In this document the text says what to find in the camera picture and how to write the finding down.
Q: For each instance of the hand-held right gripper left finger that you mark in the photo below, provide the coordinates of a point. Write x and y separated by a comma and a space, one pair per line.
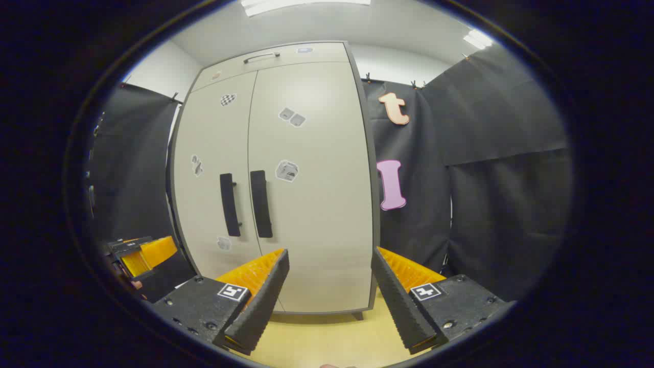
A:
265, 301

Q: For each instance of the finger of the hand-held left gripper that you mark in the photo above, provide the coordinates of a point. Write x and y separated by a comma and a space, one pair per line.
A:
161, 250
135, 263

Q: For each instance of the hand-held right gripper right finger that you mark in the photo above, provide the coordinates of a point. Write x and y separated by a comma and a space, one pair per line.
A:
401, 306

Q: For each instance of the beige double-door shoe cabinet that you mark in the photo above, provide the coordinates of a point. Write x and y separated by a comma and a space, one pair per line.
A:
376, 204

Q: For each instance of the beige cabinet door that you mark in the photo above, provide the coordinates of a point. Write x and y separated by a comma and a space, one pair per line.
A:
209, 153
322, 204

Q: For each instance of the beige cabinet drawer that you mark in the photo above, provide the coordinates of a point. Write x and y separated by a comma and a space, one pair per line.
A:
327, 53

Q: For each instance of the black backdrop cloth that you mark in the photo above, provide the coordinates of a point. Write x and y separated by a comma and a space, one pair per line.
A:
500, 204
133, 163

